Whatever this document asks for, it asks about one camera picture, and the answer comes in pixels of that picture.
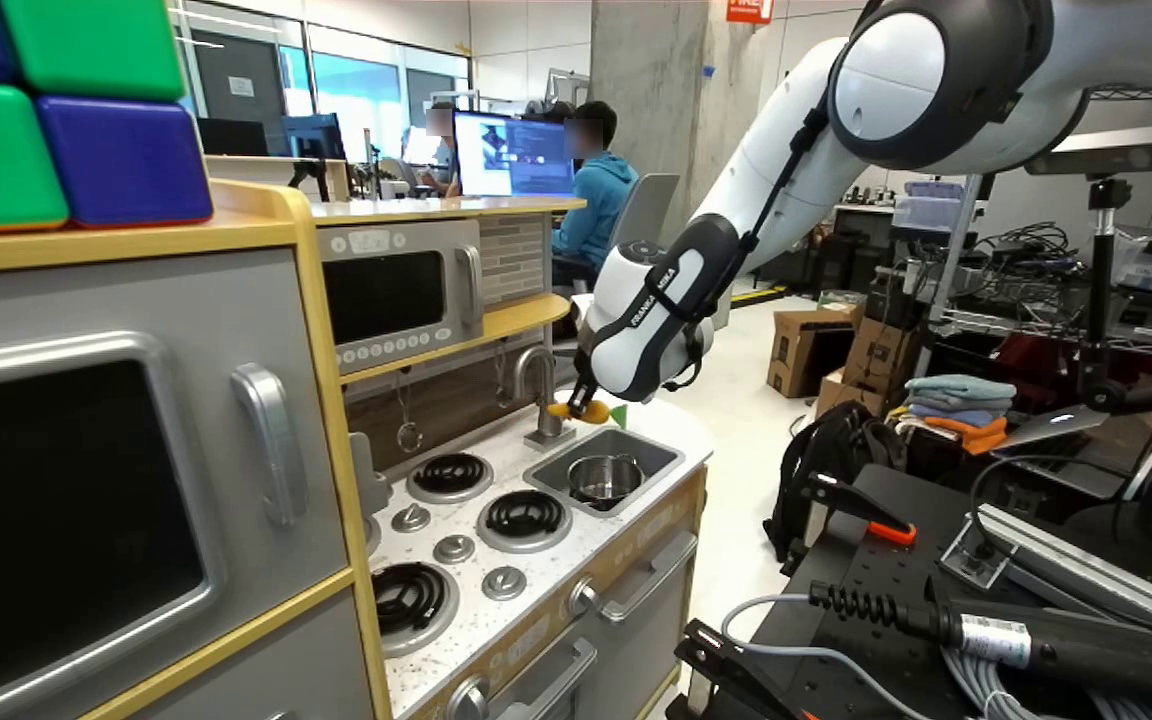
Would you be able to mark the grey laptop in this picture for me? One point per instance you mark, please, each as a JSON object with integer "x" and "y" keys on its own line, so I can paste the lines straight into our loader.
{"x": 1051, "y": 427}

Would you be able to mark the translucent plastic storage bin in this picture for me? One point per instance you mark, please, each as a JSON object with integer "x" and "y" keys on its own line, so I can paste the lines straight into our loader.
{"x": 928, "y": 204}

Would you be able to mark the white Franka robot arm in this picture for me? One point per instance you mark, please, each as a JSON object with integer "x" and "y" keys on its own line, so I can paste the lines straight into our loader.
{"x": 791, "y": 163}

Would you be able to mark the black toy stove burner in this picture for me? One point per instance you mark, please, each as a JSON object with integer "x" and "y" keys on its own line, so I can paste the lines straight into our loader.
{"x": 408, "y": 603}
{"x": 522, "y": 519}
{"x": 450, "y": 474}

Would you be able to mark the light grey slanted pole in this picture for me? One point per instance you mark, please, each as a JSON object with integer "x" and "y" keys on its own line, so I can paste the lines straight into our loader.
{"x": 964, "y": 253}

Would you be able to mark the silver toy faucet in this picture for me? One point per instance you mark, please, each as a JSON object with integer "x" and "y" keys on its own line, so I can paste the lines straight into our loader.
{"x": 537, "y": 393}

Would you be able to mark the aluminium extrusion rail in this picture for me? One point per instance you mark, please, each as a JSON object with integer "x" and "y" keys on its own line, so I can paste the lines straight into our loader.
{"x": 1099, "y": 575}

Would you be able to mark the small metal bracket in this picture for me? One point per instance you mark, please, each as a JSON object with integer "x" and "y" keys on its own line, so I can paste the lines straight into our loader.
{"x": 979, "y": 553}

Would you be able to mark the folded blue cloth stack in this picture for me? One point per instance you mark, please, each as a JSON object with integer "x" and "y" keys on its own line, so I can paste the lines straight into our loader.
{"x": 963, "y": 396}

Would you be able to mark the red wall sign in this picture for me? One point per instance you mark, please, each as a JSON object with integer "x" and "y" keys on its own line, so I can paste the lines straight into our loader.
{"x": 749, "y": 9}

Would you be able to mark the small silver stovetop knob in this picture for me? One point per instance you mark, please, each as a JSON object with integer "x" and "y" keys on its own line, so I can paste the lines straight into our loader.
{"x": 455, "y": 548}
{"x": 502, "y": 583}
{"x": 408, "y": 519}

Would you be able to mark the person in blue hoodie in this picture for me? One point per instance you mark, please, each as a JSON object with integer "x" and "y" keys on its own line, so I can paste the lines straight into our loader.
{"x": 589, "y": 203}

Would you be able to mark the hanging toy utensil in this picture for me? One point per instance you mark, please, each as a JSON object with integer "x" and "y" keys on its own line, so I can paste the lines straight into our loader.
{"x": 408, "y": 428}

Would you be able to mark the black backpack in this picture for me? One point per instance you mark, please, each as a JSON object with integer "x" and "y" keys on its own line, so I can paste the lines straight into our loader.
{"x": 818, "y": 466}

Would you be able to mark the black camera stand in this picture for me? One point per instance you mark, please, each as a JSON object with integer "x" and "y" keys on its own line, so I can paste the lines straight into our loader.
{"x": 1104, "y": 267}

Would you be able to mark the monitor with blue screen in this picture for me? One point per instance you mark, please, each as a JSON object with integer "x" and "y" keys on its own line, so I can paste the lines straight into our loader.
{"x": 542, "y": 159}

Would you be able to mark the grey toy microwave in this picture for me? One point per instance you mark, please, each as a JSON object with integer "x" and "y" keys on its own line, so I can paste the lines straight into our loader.
{"x": 402, "y": 294}

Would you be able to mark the round silver oven knob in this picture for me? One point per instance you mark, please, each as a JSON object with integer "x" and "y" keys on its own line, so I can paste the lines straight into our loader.
{"x": 587, "y": 595}
{"x": 464, "y": 698}

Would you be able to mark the printed cardboard box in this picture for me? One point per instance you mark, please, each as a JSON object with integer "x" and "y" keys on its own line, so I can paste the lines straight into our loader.
{"x": 883, "y": 356}

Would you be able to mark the monitor with white screen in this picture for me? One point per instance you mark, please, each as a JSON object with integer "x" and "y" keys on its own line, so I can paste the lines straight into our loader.
{"x": 483, "y": 152}

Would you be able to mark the wooden toy kitchen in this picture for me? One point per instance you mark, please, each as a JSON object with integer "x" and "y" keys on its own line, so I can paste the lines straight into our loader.
{"x": 469, "y": 621}

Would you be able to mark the grey cabinet door with window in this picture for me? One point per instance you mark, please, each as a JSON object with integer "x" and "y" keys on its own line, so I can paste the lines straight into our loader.
{"x": 68, "y": 305}

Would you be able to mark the black computer monitor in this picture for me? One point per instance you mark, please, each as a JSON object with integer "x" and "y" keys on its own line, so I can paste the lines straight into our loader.
{"x": 313, "y": 137}

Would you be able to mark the flat orange object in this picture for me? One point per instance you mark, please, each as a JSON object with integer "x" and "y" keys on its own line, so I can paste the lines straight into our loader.
{"x": 969, "y": 433}

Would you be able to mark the person in dark clothes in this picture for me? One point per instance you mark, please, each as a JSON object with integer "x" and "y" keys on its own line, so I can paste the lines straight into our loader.
{"x": 442, "y": 134}

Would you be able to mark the low cardboard box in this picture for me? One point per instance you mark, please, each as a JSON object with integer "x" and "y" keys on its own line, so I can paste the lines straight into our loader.
{"x": 850, "y": 396}

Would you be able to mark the open brown cardboard box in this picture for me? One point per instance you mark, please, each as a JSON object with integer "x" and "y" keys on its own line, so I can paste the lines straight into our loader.
{"x": 809, "y": 355}

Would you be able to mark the black cylindrical tool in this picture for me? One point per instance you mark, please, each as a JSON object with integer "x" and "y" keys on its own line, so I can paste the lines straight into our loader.
{"x": 1099, "y": 663}

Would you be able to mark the orange carrot plush toy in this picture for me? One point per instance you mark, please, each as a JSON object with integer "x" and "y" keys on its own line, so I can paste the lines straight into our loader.
{"x": 589, "y": 414}

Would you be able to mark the grey toy sink basin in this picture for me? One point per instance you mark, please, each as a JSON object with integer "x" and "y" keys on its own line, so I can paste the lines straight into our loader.
{"x": 549, "y": 471}

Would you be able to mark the grey stereo camera bar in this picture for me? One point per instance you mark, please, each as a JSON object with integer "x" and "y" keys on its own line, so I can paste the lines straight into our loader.
{"x": 1116, "y": 150}

